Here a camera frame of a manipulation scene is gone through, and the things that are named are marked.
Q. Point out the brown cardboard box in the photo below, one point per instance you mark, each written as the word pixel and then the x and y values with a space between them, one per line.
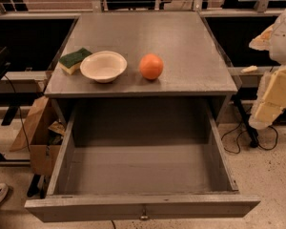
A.
pixel 35 135

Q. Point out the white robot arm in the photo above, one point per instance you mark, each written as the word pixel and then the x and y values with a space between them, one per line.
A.
pixel 277 51

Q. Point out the metal top drawer knob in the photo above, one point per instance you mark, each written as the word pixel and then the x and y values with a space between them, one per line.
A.
pixel 144 216

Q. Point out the black table leg left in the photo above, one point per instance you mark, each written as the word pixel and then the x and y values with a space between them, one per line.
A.
pixel 10 115

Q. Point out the white ceramic bowl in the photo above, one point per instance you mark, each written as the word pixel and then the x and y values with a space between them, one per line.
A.
pixel 103 67

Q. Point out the grey wooden drawer cabinet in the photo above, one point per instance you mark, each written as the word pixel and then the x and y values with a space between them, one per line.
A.
pixel 193 64

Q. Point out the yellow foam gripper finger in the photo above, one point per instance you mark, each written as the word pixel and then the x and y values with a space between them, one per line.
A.
pixel 262 41
pixel 271 99

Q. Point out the grey top drawer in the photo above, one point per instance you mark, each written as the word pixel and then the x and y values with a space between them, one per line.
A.
pixel 121 156

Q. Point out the orange fruit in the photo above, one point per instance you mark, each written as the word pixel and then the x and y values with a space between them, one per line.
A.
pixel 151 66

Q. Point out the yellow foam scrap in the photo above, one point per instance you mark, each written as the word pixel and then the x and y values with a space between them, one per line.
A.
pixel 250 69

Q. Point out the green yellow sponge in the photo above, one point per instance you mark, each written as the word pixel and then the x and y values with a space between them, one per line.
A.
pixel 71 61

